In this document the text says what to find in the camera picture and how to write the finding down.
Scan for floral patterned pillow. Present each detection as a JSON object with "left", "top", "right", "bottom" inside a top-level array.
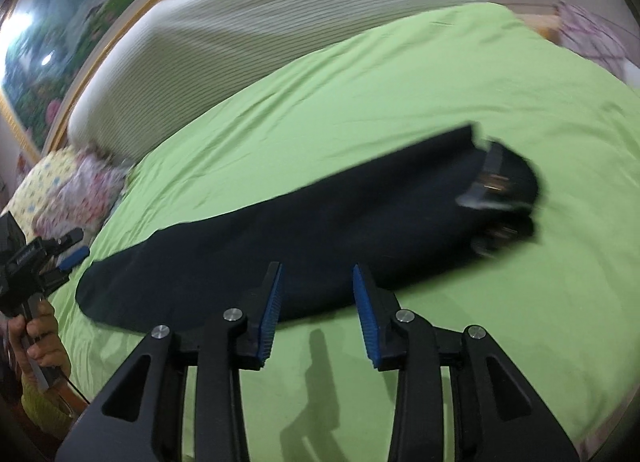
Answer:
[{"left": 6, "top": 144, "right": 133, "bottom": 245}]

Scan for person's left hand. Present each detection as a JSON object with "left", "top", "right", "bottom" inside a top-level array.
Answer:
[{"left": 8, "top": 299, "right": 72, "bottom": 375}]

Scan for green bed sheet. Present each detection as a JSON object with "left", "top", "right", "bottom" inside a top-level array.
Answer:
[{"left": 46, "top": 2, "right": 640, "bottom": 460}]

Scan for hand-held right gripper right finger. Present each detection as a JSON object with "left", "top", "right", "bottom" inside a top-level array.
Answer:
[{"left": 352, "top": 264, "right": 581, "bottom": 462}]

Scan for gold framed landscape painting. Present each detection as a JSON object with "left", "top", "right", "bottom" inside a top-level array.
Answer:
[{"left": 0, "top": 0, "right": 278, "bottom": 163}]

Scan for dark navy pants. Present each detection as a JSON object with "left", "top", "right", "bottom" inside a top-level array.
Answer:
[{"left": 75, "top": 124, "right": 541, "bottom": 333}]

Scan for white ribbed headboard cushion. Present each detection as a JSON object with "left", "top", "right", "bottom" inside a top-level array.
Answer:
[{"left": 67, "top": 0, "right": 488, "bottom": 165}]

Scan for person's left forearm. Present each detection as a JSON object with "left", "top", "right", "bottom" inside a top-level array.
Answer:
[{"left": 20, "top": 367, "right": 83, "bottom": 435}]

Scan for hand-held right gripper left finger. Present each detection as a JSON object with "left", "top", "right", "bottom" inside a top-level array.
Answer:
[{"left": 54, "top": 261, "right": 284, "bottom": 462}]

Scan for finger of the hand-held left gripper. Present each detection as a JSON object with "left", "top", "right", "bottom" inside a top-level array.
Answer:
[
  {"left": 52, "top": 228, "right": 85, "bottom": 250},
  {"left": 56, "top": 247, "right": 91, "bottom": 273}
]

